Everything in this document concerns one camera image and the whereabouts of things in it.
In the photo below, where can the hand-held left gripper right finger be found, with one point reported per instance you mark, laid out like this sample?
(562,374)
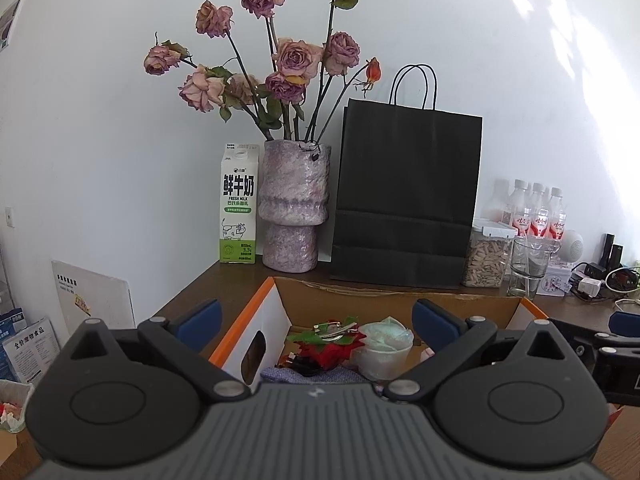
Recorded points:
(435,322)

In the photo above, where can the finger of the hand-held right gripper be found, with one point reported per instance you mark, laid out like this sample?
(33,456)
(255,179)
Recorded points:
(582,342)
(625,322)

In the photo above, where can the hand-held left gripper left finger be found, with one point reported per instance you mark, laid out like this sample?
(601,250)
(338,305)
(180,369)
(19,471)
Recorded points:
(200,322)

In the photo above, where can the translucent plastic cup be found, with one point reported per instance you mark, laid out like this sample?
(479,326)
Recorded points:
(382,355)

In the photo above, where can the orange cardboard box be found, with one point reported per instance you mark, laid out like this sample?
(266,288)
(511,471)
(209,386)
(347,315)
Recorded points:
(350,305)

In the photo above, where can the purple cloth pouch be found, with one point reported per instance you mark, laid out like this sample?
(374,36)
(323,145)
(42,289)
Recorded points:
(280,375)

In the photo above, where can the red artificial flower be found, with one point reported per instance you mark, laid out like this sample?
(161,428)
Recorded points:
(330,355)

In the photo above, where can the white charger plug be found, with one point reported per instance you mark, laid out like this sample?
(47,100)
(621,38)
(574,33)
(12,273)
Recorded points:
(591,287)

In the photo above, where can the black power adapter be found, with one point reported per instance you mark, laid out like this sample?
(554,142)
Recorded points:
(596,269)

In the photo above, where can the white tin box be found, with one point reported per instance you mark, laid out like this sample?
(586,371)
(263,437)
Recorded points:
(560,280)

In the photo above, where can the black upright device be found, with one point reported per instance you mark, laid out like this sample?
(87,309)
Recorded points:
(612,250)

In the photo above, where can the clear jar of seeds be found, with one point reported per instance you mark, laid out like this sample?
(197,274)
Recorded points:
(485,260)

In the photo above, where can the clear glass cup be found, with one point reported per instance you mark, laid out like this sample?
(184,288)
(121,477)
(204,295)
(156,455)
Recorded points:
(527,270)

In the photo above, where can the white round speaker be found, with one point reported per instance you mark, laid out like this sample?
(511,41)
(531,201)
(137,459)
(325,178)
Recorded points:
(572,247)

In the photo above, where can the silver metal clip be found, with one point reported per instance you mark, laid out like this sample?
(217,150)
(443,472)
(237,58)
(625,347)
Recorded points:
(337,332)

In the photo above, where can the white board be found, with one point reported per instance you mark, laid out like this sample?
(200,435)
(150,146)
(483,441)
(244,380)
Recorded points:
(95,300)

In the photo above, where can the white and green milk carton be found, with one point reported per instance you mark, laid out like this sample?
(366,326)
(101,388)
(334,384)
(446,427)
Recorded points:
(239,210)

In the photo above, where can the red label water bottle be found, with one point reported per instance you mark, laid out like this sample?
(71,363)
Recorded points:
(520,210)
(556,220)
(538,215)
(499,205)

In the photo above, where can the black paper bag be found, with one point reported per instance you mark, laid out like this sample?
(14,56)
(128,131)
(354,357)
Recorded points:
(407,185)

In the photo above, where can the purple textured vase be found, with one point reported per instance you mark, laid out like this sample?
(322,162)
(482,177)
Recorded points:
(292,200)

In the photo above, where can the white basket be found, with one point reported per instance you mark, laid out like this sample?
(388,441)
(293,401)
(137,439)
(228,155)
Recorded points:
(15,405)

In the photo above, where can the dried pink rose bouquet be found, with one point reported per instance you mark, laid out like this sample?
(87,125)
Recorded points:
(292,60)

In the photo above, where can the white wall socket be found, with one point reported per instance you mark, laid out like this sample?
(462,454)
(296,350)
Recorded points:
(8,215)

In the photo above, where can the wall poster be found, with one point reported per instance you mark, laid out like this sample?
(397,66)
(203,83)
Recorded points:
(11,20)

